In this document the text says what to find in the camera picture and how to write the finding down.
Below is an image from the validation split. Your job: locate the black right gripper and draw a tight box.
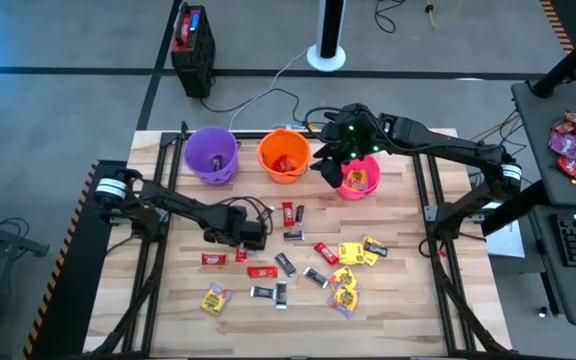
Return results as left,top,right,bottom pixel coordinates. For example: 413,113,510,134
309,102,387,190

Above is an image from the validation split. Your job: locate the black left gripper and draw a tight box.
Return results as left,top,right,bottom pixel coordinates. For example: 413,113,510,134
203,205,269,251

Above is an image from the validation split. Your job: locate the yellow Sour Patch candy bag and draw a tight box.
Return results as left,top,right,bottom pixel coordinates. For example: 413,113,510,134
337,242,366,266

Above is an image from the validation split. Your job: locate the purple pumpkin face bucket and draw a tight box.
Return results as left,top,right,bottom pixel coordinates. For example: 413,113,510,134
182,125,241,187

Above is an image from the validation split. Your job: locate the purple candy bag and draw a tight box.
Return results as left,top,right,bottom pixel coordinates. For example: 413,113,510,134
547,130,576,160

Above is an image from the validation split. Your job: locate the pink pumpkin face bucket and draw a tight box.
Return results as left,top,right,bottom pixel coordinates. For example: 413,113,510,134
335,154,383,202

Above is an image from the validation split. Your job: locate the orange pumpkin face bucket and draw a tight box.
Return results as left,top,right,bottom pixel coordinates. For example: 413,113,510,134
256,128,313,185

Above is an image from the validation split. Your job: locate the black white floor stand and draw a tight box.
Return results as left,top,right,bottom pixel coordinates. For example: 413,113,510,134
305,0,348,73

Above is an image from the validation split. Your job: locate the red black tool case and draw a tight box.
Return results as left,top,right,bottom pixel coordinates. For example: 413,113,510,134
169,2,217,100

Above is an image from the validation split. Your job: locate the black diagonal desk leg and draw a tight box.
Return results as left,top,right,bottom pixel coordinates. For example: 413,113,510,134
480,179,552,237

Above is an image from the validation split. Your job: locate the dark grey side desk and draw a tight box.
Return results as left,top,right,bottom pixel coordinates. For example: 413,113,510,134
511,79,576,327

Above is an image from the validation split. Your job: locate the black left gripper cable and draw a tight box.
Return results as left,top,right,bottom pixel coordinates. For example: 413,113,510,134
212,195,275,236

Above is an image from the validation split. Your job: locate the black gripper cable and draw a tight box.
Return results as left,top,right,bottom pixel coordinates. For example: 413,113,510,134
212,195,275,236
303,105,342,134

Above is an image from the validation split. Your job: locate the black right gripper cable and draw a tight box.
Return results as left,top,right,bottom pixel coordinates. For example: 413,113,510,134
303,105,342,134

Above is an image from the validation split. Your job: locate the white floor cable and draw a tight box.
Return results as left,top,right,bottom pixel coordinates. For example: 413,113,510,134
226,46,314,132

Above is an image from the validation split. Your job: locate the black left arm cable bundle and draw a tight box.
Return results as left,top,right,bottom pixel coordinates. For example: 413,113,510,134
85,239,167,359

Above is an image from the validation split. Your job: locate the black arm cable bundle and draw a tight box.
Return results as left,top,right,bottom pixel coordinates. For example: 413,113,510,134
417,234,509,357
85,239,167,359

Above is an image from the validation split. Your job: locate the black looped floor cable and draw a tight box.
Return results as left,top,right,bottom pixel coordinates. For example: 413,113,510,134
373,0,409,35

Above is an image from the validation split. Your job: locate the yellow desk cable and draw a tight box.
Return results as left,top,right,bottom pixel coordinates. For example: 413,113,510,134
460,110,522,144

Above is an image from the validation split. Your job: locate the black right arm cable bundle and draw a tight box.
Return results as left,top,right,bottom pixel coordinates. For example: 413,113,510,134
417,234,509,357

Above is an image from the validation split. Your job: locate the black desk cable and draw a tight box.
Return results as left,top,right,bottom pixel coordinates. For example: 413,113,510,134
467,112,529,157

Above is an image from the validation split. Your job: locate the yellow floor cable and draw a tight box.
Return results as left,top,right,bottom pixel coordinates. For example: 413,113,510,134
425,0,468,31

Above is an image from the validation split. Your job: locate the grey metal cart frame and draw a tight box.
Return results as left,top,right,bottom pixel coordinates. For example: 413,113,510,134
0,199,52,360

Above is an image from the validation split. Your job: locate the black desk post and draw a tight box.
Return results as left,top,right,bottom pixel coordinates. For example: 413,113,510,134
530,19,576,100

